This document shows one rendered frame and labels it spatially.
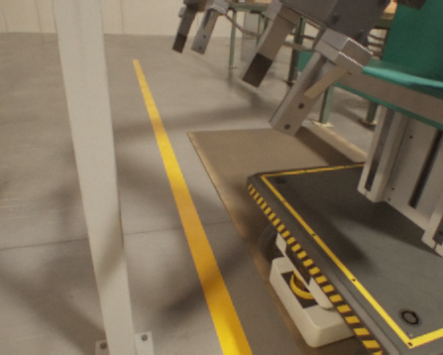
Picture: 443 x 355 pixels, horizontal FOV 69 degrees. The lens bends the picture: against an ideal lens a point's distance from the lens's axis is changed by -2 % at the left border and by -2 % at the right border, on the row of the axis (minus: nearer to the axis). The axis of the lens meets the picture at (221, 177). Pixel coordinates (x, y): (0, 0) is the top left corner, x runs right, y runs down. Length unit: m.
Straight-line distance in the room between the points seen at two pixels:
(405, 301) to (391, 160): 0.42
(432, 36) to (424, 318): 0.60
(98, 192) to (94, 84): 0.18
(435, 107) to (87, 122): 0.58
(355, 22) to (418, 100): 0.38
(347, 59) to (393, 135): 0.73
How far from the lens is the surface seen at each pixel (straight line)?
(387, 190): 1.11
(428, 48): 0.91
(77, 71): 0.53
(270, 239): 1.13
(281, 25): 0.45
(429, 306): 0.81
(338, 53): 0.30
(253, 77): 0.45
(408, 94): 0.71
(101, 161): 0.58
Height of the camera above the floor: 0.84
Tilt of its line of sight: 28 degrees down
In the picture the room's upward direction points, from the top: 4 degrees clockwise
